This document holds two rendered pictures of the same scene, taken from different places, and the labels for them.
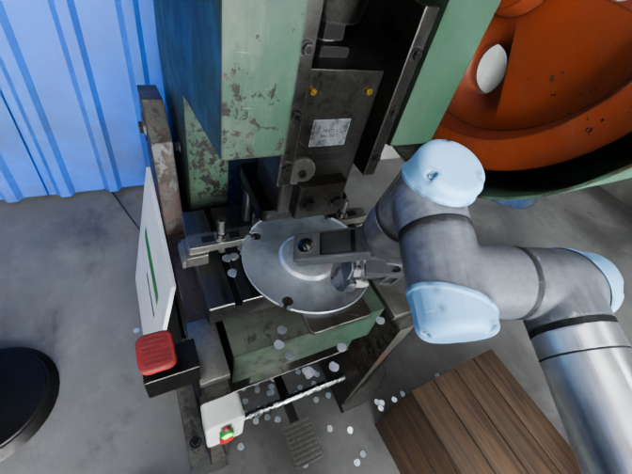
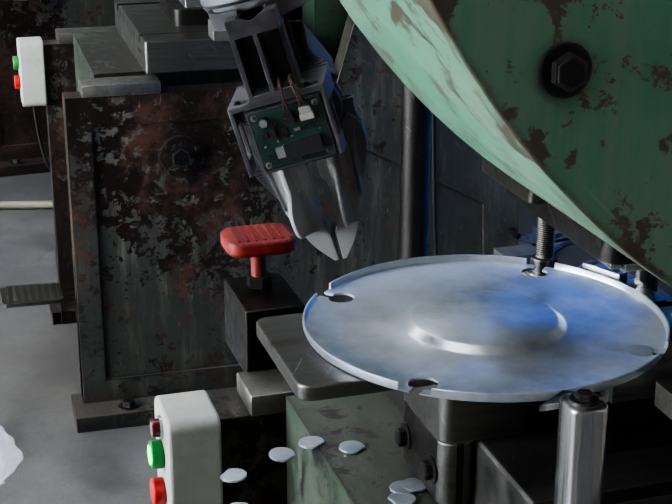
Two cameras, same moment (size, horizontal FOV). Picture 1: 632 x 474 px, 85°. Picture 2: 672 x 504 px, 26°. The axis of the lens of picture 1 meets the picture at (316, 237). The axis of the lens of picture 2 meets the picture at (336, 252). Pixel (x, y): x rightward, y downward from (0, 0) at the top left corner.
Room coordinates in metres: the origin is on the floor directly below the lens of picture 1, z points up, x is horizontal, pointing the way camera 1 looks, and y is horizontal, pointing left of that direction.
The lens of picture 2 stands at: (0.75, -1.05, 1.23)
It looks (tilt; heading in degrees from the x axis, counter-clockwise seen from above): 20 degrees down; 110
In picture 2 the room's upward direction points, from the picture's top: straight up
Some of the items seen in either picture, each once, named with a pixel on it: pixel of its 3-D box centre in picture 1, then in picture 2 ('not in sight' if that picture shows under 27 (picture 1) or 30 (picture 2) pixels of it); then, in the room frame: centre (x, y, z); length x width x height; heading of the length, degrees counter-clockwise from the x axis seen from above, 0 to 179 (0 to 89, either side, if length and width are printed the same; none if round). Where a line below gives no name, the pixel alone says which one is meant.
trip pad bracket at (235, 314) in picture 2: (174, 377); (265, 371); (0.23, 0.19, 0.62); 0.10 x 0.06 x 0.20; 127
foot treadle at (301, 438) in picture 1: (276, 373); not in sight; (0.50, 0.00, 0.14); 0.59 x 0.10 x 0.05; 37
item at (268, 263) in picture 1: (308, 256); (484, 320); (0.50, 0.00, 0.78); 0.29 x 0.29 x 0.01
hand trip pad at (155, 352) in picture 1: (158, 358); (258, 268); (0.22, 0.21, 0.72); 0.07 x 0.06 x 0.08; 37
